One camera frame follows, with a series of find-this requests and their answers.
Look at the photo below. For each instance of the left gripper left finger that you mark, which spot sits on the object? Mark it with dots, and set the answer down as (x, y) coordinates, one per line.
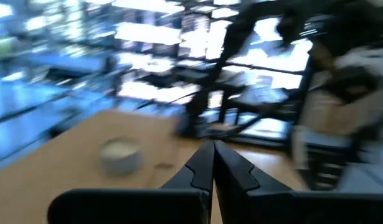
(166, 205)

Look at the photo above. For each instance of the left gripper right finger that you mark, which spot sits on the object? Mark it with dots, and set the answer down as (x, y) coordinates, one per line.
(272, 208)

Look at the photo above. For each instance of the blue patterned candle tin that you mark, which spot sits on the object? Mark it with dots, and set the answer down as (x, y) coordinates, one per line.
(119, 158)

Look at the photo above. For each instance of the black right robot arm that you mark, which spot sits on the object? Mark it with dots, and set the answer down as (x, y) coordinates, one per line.
(238, 37)

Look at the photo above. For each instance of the black aluminium rig frame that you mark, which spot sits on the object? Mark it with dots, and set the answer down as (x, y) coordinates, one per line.
(301, 93)

